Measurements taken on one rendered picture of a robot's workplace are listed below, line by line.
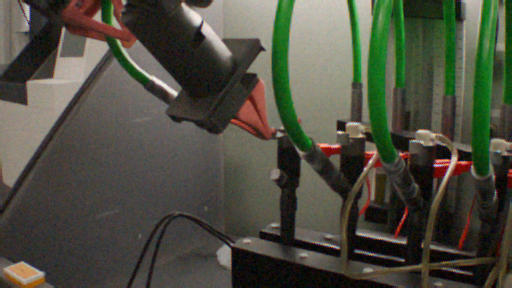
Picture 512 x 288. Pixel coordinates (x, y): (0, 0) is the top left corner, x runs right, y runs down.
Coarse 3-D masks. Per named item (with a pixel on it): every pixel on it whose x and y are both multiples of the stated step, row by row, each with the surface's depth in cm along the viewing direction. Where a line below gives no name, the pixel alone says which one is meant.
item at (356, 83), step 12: (108, 0) 51; (348, 0) 71; (108, 12) 52; (348, 12) 72; (108, 24) 52; (108, 36) 52; (120, 48) 53; (360, 48) 73; (120, 60) 53; (132, 60) 55; (360, 60) 73; (132, 72) 54; (144, 72) 55; (360, 72) 74; (144, 84) 56; (360, 84) 74
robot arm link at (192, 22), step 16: (192, 0) 46; (128, 16) 42; (144, 16) 41; (160, 16) 41; (176, 16) 42; (192, 16) 43; (144, 32) 42; (160, 32) 42; (176, 32) 43; (192, 32) 43; (160, 48) 43; (176, 48) 43
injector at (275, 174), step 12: (288, 144) 58; (288, 156) 58; (288, 168) 59; (300, 168) 60; (276, 180) 57; (288, 180) 59; (288, 192) 60; (288, 204) 60; (288, 216) 60; (288, 228) 61; (288, 240) 61
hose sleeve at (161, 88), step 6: (156, 78) 56; (150, 84) 56; (156, 84) 56; (162, 84) 57; (150, 90) 56; (156, 90) 56; (162, 90) 57; (168, 90) 57; (174, 90) 58; (156, 96) 57; (162, 96) 57; (168, 96) 57; (174, 96) 58; (168, 102) 58
